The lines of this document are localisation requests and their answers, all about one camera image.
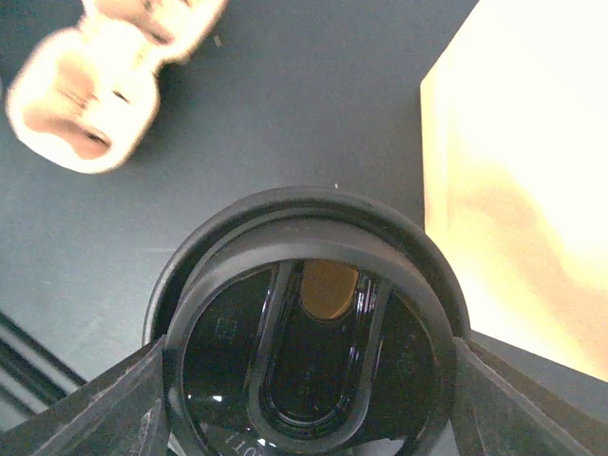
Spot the small brown paper bag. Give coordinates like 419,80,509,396
420,1,607,379

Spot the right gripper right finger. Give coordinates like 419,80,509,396
453,337,607,455

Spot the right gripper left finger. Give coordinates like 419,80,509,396
1,338,169,455

